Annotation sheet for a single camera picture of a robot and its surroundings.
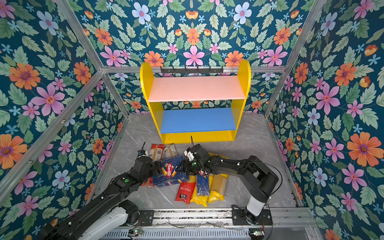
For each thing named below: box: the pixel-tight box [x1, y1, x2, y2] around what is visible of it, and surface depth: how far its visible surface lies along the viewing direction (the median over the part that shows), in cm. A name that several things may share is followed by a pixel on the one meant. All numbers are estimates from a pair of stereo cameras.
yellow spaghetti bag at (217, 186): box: [208, 173, 229, 203], surface depth 80 cm
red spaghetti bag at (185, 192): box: [175, 182, 196, 205], surface depth 80 cm
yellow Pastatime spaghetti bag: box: [189, 175, 209, 207], surface depth 77 cm
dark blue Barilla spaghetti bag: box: [196, 174, 210, 197], surface depth 78 cm
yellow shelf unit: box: [140, 60, 252, 144], surface depth 94 cm
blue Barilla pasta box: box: [152, 155, 189, 188], surface depth 81 cm
